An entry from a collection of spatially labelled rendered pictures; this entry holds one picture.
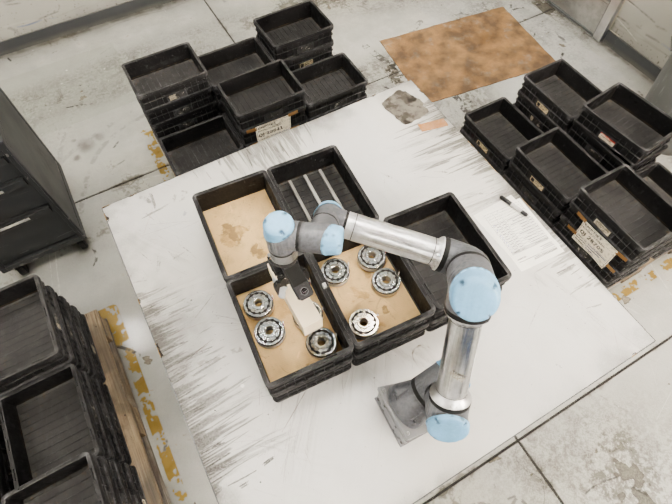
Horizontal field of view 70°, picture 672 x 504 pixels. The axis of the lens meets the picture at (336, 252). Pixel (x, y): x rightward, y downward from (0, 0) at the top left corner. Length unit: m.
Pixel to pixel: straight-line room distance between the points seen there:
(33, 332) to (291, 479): 1.28
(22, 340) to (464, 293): 1.84
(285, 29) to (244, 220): 1.68
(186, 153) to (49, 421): 1.54
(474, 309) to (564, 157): 1.85
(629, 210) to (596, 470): 1.22
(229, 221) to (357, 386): 0.79
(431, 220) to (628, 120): 1.51
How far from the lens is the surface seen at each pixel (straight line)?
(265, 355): 1.65
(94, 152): 3.56
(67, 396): 2.34
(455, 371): 1.32
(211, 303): 1.90
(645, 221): 2.69
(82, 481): 2.11
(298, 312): 1.39
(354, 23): 4.18
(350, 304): 1.70
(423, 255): 1.28
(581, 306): 2.05
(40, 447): 2.34
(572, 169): 2.88
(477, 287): 1.15
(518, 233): 2.12
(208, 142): 2.98
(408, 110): 2.44
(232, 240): 1.86
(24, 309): 2.46
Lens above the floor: 2.39
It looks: 60 degrees down
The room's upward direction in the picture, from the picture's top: 1 degrees counter-clockwise
